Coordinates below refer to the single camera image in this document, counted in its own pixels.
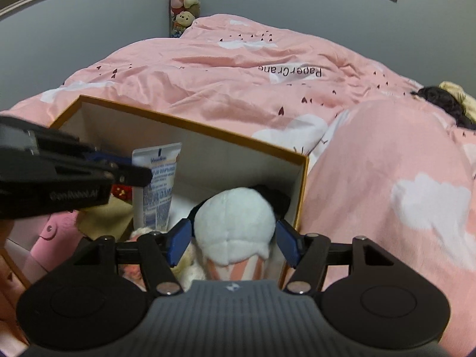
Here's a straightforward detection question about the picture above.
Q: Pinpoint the pink printed duvet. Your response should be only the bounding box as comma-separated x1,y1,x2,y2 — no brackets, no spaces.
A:
0,14,476,343

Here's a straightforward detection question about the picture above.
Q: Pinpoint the orange cardboard box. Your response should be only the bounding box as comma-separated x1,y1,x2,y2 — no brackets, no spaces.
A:
0,95,310,291

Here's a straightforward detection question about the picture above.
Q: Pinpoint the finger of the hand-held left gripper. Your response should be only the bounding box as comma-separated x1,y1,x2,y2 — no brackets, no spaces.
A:
93,161,154,189
82,149,134,165

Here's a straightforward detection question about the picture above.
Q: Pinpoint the small tan box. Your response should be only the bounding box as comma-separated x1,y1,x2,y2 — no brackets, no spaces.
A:
76,197,134,242

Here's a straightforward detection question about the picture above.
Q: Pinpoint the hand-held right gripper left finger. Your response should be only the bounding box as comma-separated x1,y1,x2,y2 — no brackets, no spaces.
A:
72,218,194,295

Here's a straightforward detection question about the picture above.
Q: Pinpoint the cream blanket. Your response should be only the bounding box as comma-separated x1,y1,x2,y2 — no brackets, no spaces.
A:
439,81,476,123

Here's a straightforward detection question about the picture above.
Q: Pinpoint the pink snap wallet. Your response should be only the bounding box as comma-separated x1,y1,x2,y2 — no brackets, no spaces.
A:
29,208,90,274

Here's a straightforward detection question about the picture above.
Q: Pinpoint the white and blue cream tube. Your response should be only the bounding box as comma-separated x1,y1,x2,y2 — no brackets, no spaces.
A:
132,142,183,231

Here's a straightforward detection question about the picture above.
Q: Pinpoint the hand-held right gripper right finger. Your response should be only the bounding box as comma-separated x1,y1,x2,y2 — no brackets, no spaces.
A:
275,219,406,294

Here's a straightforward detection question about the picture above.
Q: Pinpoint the white plush ice cream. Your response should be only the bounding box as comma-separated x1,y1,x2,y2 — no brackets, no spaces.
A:
193,188,276,282

